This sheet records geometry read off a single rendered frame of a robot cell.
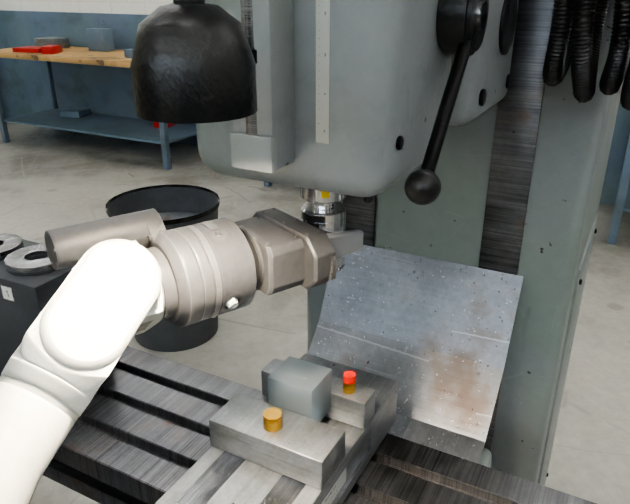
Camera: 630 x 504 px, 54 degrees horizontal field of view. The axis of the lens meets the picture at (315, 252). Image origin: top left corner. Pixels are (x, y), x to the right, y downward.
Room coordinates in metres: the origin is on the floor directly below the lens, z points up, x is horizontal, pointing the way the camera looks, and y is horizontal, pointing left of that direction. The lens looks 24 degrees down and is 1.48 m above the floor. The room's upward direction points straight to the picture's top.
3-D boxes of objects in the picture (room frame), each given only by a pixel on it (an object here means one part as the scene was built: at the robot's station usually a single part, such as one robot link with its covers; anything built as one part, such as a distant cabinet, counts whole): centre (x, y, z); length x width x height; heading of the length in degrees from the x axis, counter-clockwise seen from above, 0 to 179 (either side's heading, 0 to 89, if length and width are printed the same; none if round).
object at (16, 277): (0.86, 0.46, 1.01); 0.22 x 0.12 x 0.20; 64
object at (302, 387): (0.62, 0.02, 1.02); 0.06 x 0.05 x 0.06; 62
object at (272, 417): (0.56, 0.05, 1.03); 0.02 x 0.02 x 0.02
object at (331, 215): (0.60, -0.01, 1.26); 0.05 x 0.05 x 0.01
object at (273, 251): (0.55, 0.06, 1.23); 0.13 x 0.12 x 0.10; 37
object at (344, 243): (0.58, -0.03, 1.23); 0.06 x 0.02 x 0.03; 127
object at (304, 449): (0.57, 0.04, 1.00); 0.15 x 0.06 x 0.04; 62
